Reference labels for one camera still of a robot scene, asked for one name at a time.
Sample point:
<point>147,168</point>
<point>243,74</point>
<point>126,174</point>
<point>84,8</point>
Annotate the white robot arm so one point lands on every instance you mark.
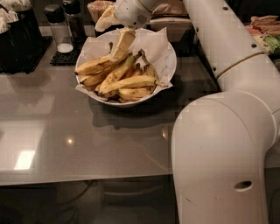
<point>219,141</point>

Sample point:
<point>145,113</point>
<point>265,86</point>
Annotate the white paper bowl liner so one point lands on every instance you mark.
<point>154,46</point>

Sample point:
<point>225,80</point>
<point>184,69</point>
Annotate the black cup of stir sticks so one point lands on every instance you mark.
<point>97,7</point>

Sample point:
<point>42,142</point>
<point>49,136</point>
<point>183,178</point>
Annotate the black mat under caddy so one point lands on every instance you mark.
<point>33,59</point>

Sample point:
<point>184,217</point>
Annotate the dark pepper shaker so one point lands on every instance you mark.
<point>73,14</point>

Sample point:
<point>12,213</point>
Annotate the glass sugar shaker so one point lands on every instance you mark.
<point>58,24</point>

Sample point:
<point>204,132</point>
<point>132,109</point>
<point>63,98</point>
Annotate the black wire packet rack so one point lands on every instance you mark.
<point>200,53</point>

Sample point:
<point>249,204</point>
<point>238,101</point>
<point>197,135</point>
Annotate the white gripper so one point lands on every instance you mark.
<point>130,13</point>

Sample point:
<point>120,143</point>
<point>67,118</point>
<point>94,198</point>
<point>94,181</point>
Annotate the pink sweetener packets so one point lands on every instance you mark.
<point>250,29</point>

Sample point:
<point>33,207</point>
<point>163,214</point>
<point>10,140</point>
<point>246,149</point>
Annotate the long front yellow banana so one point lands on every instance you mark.
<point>131,82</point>

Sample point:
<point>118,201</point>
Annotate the black condiment caddy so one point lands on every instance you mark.
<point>20,36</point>

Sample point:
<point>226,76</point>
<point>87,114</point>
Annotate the right curved yellow banana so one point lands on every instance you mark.
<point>148,70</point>

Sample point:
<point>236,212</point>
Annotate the napkin dispenser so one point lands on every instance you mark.
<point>172,15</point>

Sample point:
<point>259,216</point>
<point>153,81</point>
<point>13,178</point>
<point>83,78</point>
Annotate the middle diagonal yellow banana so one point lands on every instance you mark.
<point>119,72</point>

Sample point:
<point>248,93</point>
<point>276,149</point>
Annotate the white bowl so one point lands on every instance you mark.
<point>128,102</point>

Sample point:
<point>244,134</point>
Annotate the black rubber mat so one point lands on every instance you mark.
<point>66,59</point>

